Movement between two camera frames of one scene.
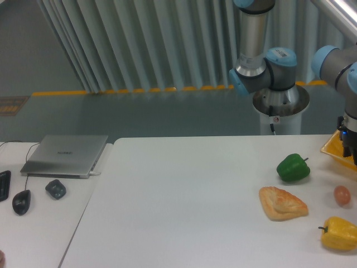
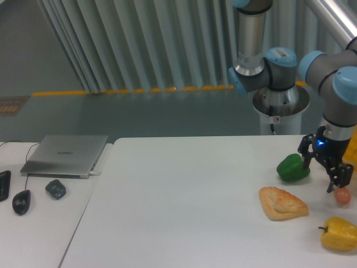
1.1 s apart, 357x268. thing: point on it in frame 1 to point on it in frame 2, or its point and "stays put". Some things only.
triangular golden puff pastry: x=279 y=205 stays put
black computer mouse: x=21 y=201 stays put
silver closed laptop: x=65 y=156 stays put
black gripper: x=349 y=140 to x=340 y=175
